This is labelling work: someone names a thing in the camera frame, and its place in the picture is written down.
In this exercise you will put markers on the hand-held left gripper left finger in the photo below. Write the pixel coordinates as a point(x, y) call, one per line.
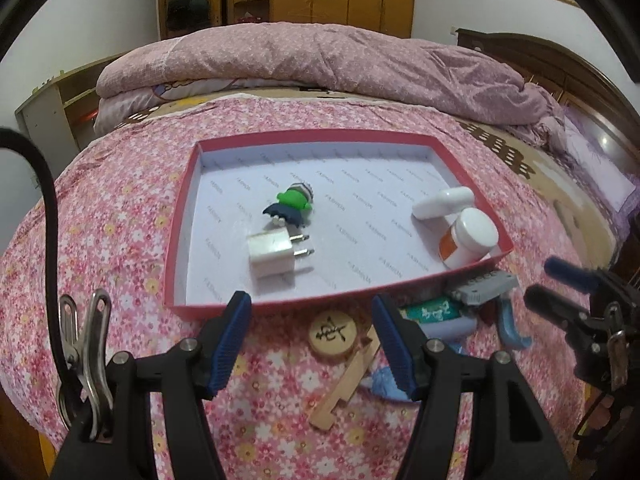
point(230, 345)

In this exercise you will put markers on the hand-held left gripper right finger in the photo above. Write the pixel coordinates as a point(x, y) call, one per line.
point(400, 355)

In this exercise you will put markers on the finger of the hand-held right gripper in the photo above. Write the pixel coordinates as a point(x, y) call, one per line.
point(570, 267)
point(550, 302)

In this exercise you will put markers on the blue correction tape dispenser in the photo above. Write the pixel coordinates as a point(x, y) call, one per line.
point(390, 385)

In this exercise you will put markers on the blue plastic hook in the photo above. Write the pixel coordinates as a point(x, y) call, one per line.
point(507, 325)

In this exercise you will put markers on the notched wooden stick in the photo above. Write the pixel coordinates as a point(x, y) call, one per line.
point(345, 385)

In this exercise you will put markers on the grey building block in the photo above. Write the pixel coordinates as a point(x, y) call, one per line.
point(482, 285)

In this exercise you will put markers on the round wooden chess piece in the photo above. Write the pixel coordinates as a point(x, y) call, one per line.
point(332, 335)

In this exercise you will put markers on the red shallow cardboard box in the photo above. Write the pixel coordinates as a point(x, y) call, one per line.
point(350, 180)

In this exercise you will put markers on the white charger plug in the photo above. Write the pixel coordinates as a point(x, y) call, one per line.
point(270, 255)

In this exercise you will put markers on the white-capped orange bottle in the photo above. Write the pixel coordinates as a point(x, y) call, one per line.
point(472, 230)

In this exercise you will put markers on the purple pillow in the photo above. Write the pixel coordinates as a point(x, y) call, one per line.
point(595, 160)

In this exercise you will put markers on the metal spring clip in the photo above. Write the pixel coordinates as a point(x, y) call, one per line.
point(95, 320)

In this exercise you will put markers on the white oval case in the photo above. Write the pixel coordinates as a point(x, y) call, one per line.
point(440, 202)

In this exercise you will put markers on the green toy figure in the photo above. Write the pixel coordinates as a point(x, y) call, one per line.
point(295, 199)

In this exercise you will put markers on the pink floral bedsheet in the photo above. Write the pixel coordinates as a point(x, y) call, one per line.
point(125, 220)

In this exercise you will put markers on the dark wooden headboard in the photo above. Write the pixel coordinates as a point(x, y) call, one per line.
point(555, 57)

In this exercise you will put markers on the wooden shelf unit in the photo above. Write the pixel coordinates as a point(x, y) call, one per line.
point(45, 105)

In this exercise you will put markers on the pink folded quilt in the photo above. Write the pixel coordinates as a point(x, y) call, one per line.
point(325, 55)

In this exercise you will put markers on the dark hanging jacket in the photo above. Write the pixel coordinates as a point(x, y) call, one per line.
point(186, 0)

